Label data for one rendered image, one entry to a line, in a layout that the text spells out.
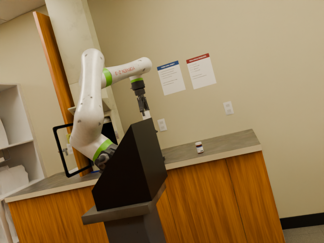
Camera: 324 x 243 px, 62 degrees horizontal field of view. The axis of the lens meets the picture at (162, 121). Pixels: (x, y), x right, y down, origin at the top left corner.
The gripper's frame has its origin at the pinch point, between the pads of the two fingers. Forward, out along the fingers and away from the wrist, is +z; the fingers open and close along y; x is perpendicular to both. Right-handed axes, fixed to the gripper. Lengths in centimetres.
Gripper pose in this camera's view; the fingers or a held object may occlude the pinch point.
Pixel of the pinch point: (146, 116)
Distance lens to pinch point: 195.0
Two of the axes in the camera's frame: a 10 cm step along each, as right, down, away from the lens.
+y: -2.5, 1.1, -9.6
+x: 9.3, -2.4, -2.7
